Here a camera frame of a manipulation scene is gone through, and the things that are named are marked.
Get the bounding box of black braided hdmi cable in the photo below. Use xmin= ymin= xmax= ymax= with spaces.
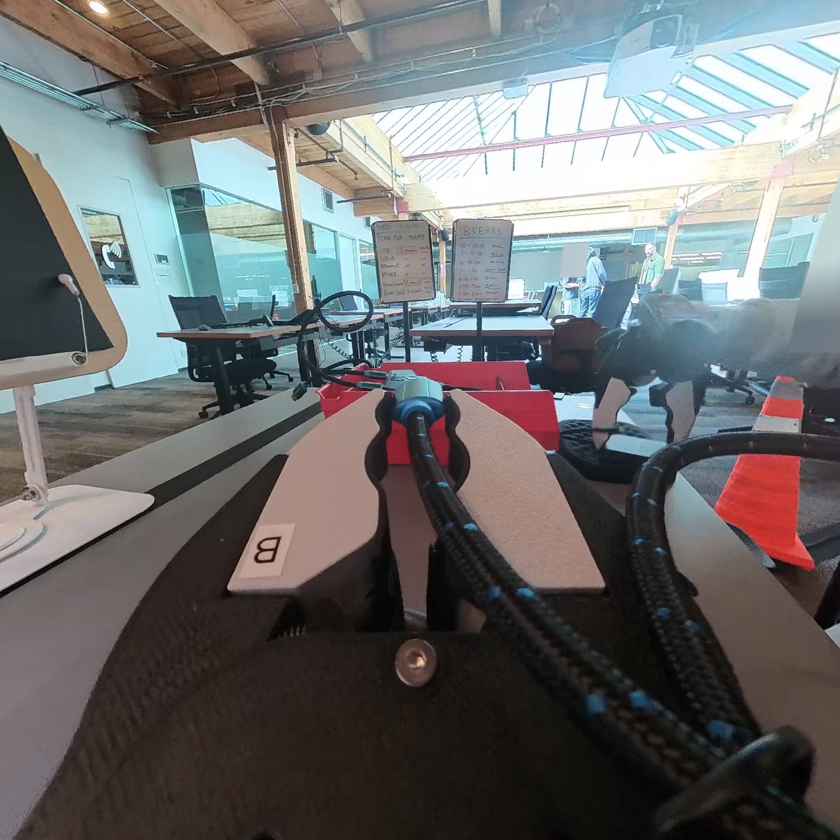
xmin=390 ymin=379 xmax=840 ymax=840
xmin=314 ymin=290 xmax=388 ymax=388
xmin=292 ymin=315 xmax=388 ymax=403

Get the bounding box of brown office chair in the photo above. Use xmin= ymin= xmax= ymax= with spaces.
xmin=539 ymin=314 xmax=608 ymax=395

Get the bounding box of orange traffic cone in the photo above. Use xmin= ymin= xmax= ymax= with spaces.
xmin=714 ymin=375 xmax=816 ymax=572

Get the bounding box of wall phone sign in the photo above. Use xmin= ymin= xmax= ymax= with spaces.
xmin=79 ymin=206 xmax=140 ymax=287

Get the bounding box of red plastic bin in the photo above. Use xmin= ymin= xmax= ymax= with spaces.
xmin=317 ymin=360 xmax=560 ymax=465

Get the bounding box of handwritten whiteboard on stand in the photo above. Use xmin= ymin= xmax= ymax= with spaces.
xmin=371 ymin=218 xmax=437 ymax=363
xmin=450 ymin=218 xmax=515 ymax=363

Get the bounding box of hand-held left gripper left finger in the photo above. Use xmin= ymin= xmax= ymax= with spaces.
xmin=227 ymin=388 xmax=389 ymax=598

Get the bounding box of black office chair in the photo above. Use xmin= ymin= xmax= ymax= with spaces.
xmin=168 ymin=294 xmax=294 ymax=419
xmin=592 ymin=277 xmax=639 ymax=331

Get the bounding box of person's right forearm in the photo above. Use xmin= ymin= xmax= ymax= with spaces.
xmin=715 ymin=295 xmax=840 ymax=388

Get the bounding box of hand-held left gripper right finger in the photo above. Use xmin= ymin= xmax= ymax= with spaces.
xmin=446 ymin=390 xmax=606 ymax=596

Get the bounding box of black tape strip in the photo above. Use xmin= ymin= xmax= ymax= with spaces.
xmin=141 ymin=386 xmax=327 ymax=509

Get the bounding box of black panel with wooden edge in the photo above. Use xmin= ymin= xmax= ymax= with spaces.
xmin=0 ymin=125 xmax=129 ymax=392

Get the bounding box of wooden office desk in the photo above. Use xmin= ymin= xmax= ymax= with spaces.
xmin=157 ymin=307 xmax=404 ymax=417
xmin=410 ymin=315 xmax=555 ymax=363

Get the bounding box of white ceiling projector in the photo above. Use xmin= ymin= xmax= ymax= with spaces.
xmin=604 ymin=12 xmax=701 ymax=101

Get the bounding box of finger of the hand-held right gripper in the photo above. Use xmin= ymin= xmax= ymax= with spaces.
xmin=592 ymin=377 xmax=635 ymax=452
xmin=661 ymin=381 xmax=698 ymax=445

